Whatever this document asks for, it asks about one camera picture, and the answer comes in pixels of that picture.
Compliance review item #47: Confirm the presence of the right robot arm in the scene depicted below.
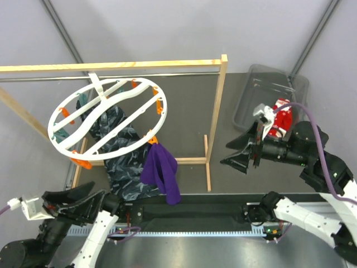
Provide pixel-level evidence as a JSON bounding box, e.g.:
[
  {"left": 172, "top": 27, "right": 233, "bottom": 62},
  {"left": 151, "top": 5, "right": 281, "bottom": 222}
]
[{"left": 221, "top": 121, "right": 356, "bottom": 265}]

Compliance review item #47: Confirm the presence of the dark shark print cloth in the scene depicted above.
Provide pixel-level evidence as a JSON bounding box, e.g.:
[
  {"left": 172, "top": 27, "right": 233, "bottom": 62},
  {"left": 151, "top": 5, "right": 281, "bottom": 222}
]
[{"left": 89, "top": 106, "right": 160, "bottom": 201}]

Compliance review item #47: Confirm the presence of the orange front clip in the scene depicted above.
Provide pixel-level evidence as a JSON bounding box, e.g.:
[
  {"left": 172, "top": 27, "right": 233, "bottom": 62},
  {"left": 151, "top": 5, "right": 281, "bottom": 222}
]
[{"left": 70, "top": 157, "right": 93, "bottom": 170}]

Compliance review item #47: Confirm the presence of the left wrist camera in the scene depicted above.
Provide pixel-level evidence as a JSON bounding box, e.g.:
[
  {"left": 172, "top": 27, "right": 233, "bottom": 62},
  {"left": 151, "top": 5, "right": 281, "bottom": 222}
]
[{"left": 21, "top": 195, "right": 54, "bottom": 221}]

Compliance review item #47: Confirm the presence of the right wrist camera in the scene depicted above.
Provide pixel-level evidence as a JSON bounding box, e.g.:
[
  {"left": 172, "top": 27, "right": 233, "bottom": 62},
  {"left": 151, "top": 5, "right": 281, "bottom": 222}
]
[{"left": 253, "top": 103, "right": 276, "bottom": 140}]

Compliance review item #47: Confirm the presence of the white round clip hanger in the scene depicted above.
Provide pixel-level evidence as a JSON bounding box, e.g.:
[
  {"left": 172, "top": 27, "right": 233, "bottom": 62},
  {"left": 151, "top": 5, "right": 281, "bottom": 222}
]
[{"left": 47, "top": 73, "right": 168, "bottom": 162}]

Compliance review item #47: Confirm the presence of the orange clip right bar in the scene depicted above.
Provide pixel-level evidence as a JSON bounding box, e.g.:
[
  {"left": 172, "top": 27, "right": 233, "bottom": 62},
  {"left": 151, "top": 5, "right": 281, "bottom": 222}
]
[{"left": 152, "top": 87, "right": 163, "bottom": 114}]

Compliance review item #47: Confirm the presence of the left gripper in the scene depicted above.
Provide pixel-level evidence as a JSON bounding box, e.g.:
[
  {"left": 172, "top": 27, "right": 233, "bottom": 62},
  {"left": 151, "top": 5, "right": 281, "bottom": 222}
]
[{"left": 36, "top": 179, "right": 106, "bottom": 264}]

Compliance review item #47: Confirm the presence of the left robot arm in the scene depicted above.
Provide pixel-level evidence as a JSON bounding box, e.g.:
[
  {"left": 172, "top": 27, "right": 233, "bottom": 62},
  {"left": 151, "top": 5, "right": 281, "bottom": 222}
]
[{"left": 1, "top": 182, "right": 127, "bottom": 267}]

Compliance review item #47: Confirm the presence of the red snowflake sock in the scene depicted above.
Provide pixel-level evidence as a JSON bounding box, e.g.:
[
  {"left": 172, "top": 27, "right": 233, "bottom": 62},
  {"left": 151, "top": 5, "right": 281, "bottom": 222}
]
[{"left": 268, "top": 107, "right": 293, "bottom": 139}]

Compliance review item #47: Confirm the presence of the teal clip front left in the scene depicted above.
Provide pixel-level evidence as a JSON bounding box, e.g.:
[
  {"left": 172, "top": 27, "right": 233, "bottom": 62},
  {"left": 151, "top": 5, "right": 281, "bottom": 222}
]
[{"left": 54, "top": 128, "right": 69, "bottom": 143}]

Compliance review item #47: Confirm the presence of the wooden clothes rack frame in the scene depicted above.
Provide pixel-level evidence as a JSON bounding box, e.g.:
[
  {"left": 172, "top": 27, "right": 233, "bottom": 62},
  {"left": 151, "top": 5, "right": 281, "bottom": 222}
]
[{"left": 1, "top": 54, "right": 228, "bottom": 191}]

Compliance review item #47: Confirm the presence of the orange clip holding purple sock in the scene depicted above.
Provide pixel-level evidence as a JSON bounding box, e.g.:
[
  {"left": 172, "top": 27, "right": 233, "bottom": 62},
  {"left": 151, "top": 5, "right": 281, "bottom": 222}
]
[{"left": 148, "top": 136, "right": 158, "bottom": 145}]

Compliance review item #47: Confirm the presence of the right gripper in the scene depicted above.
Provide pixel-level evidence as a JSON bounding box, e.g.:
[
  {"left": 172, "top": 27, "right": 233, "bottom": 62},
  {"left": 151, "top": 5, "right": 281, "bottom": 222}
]
[{"left": 218, "top": 118, "right": 307, "bottom": 174}]

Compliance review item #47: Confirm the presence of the orange clip upper right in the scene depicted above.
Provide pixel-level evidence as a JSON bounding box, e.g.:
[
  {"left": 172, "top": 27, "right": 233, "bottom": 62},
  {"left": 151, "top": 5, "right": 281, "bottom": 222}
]
[{"left": 131, "top": 79, "right": 138, "bottom": 88}]

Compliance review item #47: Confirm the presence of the orange clip left rim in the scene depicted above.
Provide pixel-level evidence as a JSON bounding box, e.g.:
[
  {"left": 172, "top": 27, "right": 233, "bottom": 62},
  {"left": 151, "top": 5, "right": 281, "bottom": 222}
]
[{"left": 59, "top": 107, "right": 75, "bottom": 125}]

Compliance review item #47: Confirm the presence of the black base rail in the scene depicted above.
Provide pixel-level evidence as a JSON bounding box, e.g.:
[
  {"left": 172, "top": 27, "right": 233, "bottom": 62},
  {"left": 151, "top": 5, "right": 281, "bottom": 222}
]
[{"left": 117, "top": 194, "right": 279, "bottom": 233}]

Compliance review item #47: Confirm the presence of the grey plastic bin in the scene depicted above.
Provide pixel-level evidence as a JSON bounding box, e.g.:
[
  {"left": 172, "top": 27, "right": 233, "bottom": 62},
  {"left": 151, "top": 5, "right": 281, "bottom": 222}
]
[{"left": 231, "top": 64, "right": 310, "bottom": 132}]

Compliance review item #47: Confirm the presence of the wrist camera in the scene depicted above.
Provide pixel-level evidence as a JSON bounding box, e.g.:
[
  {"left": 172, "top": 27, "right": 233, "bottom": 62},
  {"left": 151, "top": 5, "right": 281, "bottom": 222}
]
[
  {"left": 21, "top": 195, "right": 54, "bottom": 221},
  {"left": 253, "top": 103, "right": 276, "bottom": 140}
]

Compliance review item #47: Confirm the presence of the metal rack rod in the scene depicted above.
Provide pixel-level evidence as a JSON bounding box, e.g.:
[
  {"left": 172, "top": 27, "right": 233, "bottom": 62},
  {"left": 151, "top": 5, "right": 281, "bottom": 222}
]
[{"left": 1, "top": 71, "right": 219, "bottom": 83}]

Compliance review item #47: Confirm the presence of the purple sock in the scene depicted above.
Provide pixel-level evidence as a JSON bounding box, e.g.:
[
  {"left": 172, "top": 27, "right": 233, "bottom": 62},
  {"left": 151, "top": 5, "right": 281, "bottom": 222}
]
[{"left": 140, "top": 143, "right": 181, "bottom": 205}]

